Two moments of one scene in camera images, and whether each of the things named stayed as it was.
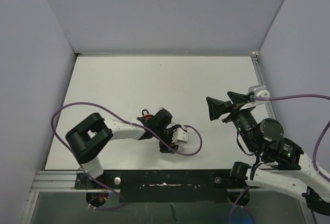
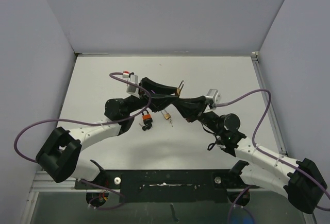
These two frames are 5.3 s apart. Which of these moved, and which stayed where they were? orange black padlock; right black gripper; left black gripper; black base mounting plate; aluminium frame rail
Moved: right black gripper; left black gripper
Stayed: aluminium frame rail; orange black padlock; black base mounting plate
